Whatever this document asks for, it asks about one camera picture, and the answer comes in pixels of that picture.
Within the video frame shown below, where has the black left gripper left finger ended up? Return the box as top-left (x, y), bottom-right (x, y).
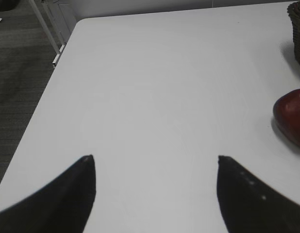
top-left (0, 155), bottom-right (96, 233)

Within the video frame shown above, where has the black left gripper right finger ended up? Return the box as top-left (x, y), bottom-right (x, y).
top-left (217, 155), bottom-right (300, 233)

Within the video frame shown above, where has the dark woven wicker basket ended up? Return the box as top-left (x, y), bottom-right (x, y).
top-left (287, 0), bottom-right (300, 65)

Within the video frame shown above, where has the dark red fruit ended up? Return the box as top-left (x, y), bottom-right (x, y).
top-left (273, 89), bottom-right (300, 147)

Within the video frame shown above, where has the white metal frame leg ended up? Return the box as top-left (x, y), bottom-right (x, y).
top-left (28, 0), bottom-right (66, 68)

